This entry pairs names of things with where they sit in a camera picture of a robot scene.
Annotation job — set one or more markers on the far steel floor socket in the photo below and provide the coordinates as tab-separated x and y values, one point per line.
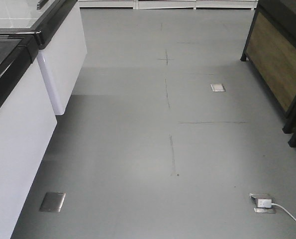
218	87

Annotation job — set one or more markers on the far white chest freezer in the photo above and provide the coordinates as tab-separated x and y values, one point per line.
57	28

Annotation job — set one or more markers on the white chest freezer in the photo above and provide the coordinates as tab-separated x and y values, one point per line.
27	122
57	28

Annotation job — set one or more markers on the closed steel floor socket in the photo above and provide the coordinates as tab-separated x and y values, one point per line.
52	202

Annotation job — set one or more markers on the near white chest freezer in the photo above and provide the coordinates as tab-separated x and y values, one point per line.
27	122

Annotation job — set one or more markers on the white shelf base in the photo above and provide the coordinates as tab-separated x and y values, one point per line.
168	4

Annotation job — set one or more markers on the white power adapter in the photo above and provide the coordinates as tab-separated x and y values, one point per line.
264	203

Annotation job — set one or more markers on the far black wooden display stand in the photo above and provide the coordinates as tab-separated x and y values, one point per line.
271	48

